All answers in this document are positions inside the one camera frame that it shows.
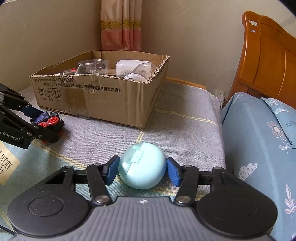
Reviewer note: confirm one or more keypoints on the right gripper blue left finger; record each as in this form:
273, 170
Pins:
99, 176

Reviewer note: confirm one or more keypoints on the clear plastic cup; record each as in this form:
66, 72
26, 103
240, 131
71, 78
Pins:
142, 72

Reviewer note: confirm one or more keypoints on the wooden bed headboard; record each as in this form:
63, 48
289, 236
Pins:
267, 63

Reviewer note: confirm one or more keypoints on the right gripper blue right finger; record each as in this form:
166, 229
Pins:
186, 179

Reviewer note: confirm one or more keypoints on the brown cardboard box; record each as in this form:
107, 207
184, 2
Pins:
108, 98

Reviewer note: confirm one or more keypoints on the card with black lettering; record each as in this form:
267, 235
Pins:
8, 164

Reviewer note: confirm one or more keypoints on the light blue egg case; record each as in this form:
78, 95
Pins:
142, 166

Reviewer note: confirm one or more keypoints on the grey checked blanket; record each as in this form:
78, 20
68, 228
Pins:
185, 124

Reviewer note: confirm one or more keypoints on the blue floral bedding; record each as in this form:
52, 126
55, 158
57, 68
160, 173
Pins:
259, 144

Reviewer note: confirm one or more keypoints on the pink orange curtain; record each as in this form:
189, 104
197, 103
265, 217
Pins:
121, 24

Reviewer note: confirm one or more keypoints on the clear round plastic container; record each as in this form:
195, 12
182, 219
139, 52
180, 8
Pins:
93, 66

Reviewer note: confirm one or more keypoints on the white wall plug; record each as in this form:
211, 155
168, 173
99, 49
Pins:
220, 94

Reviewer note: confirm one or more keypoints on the glass jar yellow beads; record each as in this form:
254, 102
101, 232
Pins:
67, 72

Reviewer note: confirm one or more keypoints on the blue cube toy red buttons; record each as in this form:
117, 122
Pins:
54, 118

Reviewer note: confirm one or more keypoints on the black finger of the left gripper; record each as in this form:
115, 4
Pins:
48, 133

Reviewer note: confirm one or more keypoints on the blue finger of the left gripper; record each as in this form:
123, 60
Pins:
36, 115

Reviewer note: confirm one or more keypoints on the white plastic bottle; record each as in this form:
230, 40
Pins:
124, 66

